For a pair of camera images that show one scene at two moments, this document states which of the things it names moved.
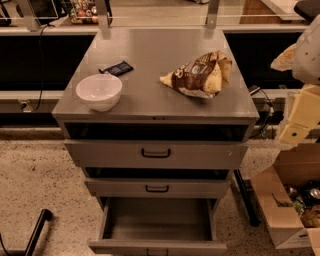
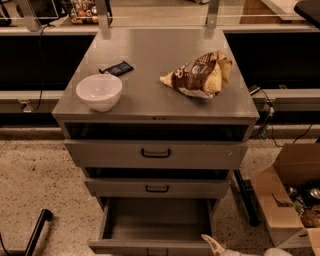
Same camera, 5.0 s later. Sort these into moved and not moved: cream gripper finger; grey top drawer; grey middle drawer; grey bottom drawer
Moved: cream gripper finger
Not moved: grey bottom drawer; grey top drawer; grey middle drawer
